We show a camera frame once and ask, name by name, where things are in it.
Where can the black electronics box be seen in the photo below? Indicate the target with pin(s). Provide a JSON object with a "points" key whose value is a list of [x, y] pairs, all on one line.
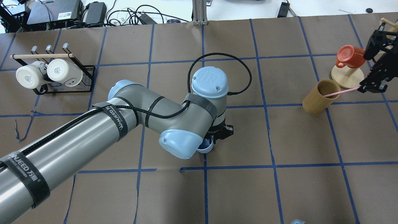
{"points": [[55, 12]]}

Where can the black power adapter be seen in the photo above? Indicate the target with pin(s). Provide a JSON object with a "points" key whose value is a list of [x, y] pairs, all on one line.
{"points": [[95, 13]]}

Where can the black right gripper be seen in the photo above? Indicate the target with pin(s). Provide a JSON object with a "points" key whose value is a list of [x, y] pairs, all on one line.
{"points": [[381, 69]]}

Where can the black wire mug rack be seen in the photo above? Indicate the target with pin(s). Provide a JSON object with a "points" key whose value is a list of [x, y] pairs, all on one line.
{"points": [[84, 86]]}

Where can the aluminium frame post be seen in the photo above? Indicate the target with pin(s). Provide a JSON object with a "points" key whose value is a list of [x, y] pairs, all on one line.
{"points": [[200, 12]]}

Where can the wooden rack dowel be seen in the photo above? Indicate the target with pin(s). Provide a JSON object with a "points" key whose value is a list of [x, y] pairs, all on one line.
{"points": [[14, 56]]}

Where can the white mug on rack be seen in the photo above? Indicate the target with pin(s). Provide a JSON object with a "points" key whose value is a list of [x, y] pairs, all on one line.
{"points": [[32, 76]]}

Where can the red mug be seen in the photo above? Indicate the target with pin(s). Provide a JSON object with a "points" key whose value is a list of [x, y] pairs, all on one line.
{"points": [[350, 56]]}

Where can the wooden mug tree stand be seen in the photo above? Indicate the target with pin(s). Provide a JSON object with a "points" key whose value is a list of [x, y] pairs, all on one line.
{"points": [[347, 77]]}

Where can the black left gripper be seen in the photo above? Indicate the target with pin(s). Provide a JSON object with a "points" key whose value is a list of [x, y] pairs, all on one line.
{"points": [[219, 131]]}

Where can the black adapter top right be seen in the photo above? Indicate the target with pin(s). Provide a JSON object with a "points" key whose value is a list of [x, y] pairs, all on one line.
{"points": [[284, 9]]}

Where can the bamboo chopstick holder cup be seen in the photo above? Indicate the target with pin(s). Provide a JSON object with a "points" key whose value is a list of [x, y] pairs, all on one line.
{"points": [[316, 101]]}

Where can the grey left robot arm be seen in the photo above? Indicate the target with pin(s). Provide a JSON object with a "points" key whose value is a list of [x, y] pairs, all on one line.
{"points": [[29, 175]]}

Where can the white mug with face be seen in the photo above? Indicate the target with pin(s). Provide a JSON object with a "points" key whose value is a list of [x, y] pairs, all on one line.
{"points": [[64, 72]]}

